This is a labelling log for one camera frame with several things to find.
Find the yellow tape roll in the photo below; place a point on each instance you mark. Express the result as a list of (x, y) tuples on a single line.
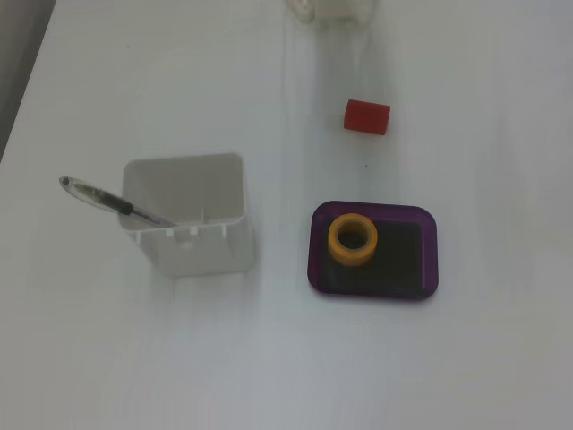
[(333, 244)]

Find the white square container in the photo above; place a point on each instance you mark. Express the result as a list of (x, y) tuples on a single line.
[(201, 248)]

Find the purple metal tray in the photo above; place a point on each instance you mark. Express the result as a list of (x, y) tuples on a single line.
[(403, 251)]

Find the red rectangular block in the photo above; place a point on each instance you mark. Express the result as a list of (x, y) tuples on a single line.
[(366, 117)]

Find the black clear pen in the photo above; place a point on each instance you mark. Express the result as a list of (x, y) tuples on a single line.
[(112, 201)]

